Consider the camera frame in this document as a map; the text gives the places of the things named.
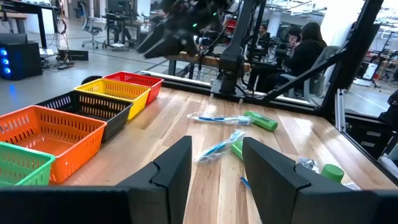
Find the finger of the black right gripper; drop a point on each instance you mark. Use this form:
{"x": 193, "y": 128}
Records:
{"x": 154, "y": 39}
{"x": 174, "y": 49}

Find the black desk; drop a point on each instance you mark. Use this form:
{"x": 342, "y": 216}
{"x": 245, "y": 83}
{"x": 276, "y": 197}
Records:
{"x": 121, "y": 18}
{"x": 31, "y": 7}

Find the black plastic basket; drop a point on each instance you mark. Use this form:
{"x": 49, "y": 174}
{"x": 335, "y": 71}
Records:
{"x": 102, "y": 109}

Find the black flat box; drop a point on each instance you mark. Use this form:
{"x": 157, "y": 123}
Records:
{"x": 73, "y": 55}

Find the yellow plastic basket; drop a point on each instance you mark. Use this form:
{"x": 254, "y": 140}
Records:
{"x": 112, "y": 90}

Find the red plastic basket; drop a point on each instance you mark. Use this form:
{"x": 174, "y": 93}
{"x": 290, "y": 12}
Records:
{"x": 130, "y": 79}

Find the white toothbrush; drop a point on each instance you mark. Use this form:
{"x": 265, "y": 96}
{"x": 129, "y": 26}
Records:
{"x": 217, "y": 119}

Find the green plastic basket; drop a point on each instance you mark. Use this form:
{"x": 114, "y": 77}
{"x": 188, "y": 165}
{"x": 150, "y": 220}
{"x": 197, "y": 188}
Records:
{"x": 21, "y": 168}

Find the person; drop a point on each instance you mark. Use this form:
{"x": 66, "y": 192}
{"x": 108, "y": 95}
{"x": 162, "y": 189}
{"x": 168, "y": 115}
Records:
{"x": 264, "y": 32}
{"x": 293, "y": 37}
{"x": 306, "y": 53}

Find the grey office chair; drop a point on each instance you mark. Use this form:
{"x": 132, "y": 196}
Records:
{"x": 323, "y": 71}

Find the silver aluminium post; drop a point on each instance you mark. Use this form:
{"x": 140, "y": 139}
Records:
{"x": 340, "y": 109}

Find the green travel shampoo bottle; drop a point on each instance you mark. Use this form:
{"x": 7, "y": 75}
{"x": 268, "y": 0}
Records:
{"x": 262, "y": 122}
{"x": 237, "y": 149}
{"x": 332, "y": 172}

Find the dark desk monitor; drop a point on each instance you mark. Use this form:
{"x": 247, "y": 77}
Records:
{"x": 119, "y": 6}

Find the wooden workbench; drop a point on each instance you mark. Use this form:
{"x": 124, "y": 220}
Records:
{"x": 208, "y": 60}

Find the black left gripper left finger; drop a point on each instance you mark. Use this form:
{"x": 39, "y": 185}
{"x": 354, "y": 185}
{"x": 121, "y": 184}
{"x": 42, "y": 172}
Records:
{"x": 168, "y": 193}

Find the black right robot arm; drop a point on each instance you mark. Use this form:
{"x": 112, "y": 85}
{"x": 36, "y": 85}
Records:
{"x": 231, "y": 62}

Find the light office chair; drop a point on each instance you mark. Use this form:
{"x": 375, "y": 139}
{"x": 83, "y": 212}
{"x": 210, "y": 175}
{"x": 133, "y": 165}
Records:
{"x": 90, "y": 28}

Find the orange plastic basket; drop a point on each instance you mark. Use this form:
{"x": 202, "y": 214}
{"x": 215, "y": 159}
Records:
{"x": 62, "y": 146}

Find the black computer tower blue lights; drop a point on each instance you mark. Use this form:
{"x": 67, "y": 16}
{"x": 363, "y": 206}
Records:
{"x": 18, "y": 60}

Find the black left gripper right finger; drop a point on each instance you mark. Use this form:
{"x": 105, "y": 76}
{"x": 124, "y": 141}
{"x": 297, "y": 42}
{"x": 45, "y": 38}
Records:
{"x": 273, "y": 193}

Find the black aluminium table frame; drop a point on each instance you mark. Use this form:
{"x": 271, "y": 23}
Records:
{"x": 286, "y": 105}

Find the blue toothbrush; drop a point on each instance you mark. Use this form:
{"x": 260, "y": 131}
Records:
{"x": 217, "y": 148}

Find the dark blue disposable razor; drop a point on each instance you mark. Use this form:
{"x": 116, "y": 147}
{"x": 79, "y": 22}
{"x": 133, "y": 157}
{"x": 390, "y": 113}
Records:
{"x": 245, "y": 183}

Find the black comb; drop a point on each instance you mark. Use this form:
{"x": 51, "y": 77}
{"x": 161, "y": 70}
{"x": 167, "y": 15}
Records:
{"x": 308, "y": 163}

